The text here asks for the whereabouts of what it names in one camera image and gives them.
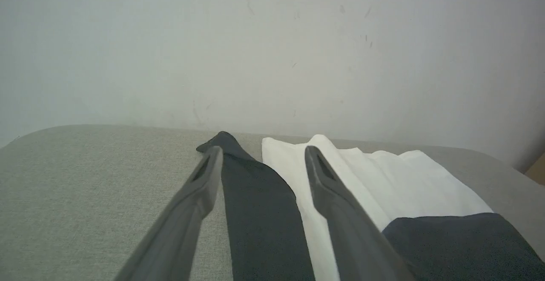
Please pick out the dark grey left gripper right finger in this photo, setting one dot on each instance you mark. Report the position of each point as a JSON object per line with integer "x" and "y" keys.
{"x": 353, "y": 234}

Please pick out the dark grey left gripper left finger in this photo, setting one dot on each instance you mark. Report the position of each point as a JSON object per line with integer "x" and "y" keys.
{"x": 179, "y": 230}

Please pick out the white shirt with dark grey sleeves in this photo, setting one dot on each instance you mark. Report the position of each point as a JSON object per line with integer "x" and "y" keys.
{"x": 264, "y": 213}

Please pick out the brown cardboard box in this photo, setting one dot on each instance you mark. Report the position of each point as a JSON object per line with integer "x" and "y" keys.
{"x": 537, "y": 171}

